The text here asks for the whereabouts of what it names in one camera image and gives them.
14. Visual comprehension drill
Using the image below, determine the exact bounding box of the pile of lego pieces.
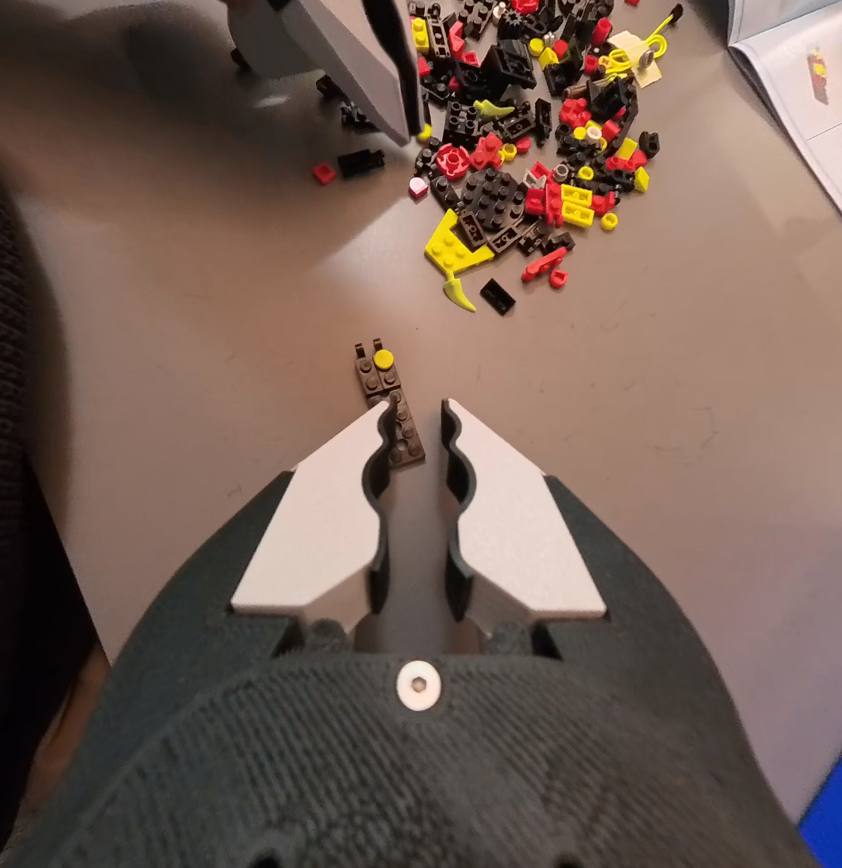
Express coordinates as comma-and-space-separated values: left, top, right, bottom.
311, 0, 688, 316

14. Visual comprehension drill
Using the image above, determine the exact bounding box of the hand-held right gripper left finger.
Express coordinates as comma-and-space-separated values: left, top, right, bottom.
230, 396, 402, 638

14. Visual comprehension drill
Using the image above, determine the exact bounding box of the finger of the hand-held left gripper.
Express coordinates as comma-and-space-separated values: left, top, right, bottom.
226, 0, 427, 148

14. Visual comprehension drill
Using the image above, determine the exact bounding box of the yellow string with paper tag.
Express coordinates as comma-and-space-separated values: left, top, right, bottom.
605, 3, 686, 90

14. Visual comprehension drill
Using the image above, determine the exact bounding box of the black lego assembly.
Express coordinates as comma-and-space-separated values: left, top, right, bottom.
353, 337, 427, 470

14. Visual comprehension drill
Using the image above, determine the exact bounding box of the lego instruction booklet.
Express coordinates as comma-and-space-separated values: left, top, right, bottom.
725, 0, 842, 233

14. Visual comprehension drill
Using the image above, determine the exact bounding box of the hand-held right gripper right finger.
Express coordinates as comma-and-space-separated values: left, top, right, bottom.
439, 397, 608, 645

